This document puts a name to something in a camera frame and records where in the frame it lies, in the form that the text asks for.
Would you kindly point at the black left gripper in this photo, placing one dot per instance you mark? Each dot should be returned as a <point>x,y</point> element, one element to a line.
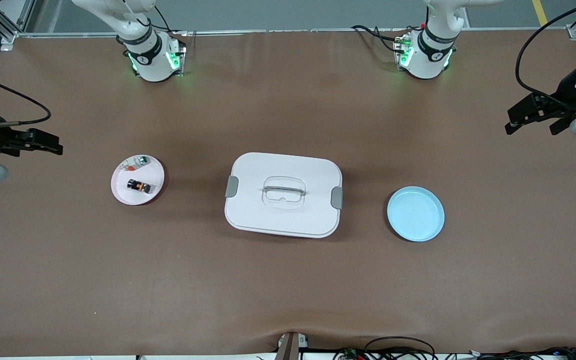
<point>564,92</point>

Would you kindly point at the pinkish white round plate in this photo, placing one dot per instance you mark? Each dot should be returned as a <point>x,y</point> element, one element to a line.
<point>138,197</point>

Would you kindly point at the aluminium frame post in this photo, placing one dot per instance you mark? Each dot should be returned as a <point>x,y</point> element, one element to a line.
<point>15,22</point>

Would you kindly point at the light blue round plate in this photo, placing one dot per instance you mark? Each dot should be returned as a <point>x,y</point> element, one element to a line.
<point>415,215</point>

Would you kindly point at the silver table edge rail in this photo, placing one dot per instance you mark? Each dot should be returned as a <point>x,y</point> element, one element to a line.
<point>293,31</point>

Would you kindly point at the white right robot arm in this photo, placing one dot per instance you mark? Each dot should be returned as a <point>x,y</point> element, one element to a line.
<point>148,60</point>

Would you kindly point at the grey camera stand bracket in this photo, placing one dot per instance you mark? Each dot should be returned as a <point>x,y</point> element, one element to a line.
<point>290,347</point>

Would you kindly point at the orange and black switch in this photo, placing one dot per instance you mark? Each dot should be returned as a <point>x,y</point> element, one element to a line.
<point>139,186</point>

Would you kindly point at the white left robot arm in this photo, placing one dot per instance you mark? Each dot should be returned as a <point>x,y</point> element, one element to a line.
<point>433,55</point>

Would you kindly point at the white lidded storage box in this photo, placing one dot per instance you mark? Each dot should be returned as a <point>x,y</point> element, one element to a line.
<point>288,215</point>

